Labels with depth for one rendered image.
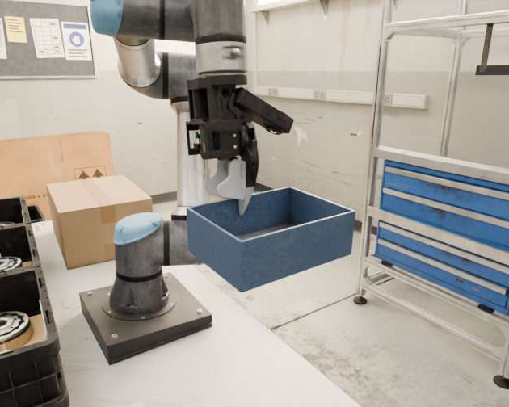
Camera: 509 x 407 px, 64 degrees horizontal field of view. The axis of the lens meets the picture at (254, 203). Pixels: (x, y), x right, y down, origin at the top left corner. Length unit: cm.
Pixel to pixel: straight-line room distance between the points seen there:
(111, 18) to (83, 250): 93
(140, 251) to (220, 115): 51
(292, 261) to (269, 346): 50
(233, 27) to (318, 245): 32
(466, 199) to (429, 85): 126
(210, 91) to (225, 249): 22
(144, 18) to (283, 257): 42
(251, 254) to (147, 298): 60
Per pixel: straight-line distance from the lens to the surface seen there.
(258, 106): 63
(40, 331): 96
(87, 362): 106
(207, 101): 62
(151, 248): 102
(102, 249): 149
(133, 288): 107
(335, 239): 60
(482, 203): 202
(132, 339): 102
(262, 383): 94
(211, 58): 60
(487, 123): 293
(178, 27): 71
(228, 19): 61
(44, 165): 388
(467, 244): 205
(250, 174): 62
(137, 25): 71
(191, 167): 104
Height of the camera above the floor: 133
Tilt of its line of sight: 18 degrees down
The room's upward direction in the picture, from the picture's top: straight up
